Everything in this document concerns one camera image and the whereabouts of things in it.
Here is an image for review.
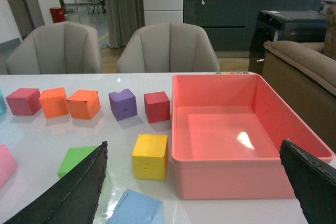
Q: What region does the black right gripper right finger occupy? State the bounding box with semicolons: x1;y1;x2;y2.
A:
279;140;335;223

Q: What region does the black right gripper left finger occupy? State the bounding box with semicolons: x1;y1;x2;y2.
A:
6;141;108;223

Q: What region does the light blue foam cube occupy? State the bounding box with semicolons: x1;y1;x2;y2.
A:
107;189;165;223

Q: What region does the green foam cube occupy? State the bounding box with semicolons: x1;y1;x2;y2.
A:
57;144;107;182

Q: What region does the light pink foam cube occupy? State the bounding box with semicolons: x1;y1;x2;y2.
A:
0;145;18;187

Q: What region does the yellow foam cube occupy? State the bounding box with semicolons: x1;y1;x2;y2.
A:
132;134;169;180

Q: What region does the orange foam cube right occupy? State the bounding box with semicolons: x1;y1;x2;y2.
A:
66;89;101;120

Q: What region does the orange foam cube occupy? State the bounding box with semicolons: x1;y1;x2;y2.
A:
39;87;69;119
66;89;101;120

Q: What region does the pink plastic bin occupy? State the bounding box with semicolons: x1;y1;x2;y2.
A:
171;74;334;199

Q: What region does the orange foam cube left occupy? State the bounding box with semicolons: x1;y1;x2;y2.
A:
39;87;69;119

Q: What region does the purple foam cube far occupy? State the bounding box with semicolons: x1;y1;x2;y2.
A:
108;89;138;121

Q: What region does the beige sofa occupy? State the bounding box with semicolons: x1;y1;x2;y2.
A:
262;5;335;151

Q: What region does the magenta foam cube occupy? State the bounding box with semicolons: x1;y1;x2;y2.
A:
6;88;41;116

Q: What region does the cyan plastic bin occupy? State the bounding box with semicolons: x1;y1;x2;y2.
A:
0;90;7;115

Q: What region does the dark red foam cube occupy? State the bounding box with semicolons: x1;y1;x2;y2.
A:
144;91;170;123

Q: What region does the grey chair left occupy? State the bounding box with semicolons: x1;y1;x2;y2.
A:
6;22;102;74

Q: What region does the grey chair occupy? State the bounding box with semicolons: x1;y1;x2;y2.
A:
117;22;220;73
6;22;102;74

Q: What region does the black appliance box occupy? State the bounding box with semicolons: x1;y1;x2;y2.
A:
248;10;327;74

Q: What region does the grey chair right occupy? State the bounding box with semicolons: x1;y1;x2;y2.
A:
117;22;220;73

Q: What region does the dark kitchen counter cabinet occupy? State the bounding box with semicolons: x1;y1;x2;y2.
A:
183;0;321;52

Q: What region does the red fire extinguisher box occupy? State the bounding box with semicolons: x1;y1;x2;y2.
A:
49;7;66;23

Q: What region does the grey curtain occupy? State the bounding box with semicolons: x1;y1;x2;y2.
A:
105;0;145;48

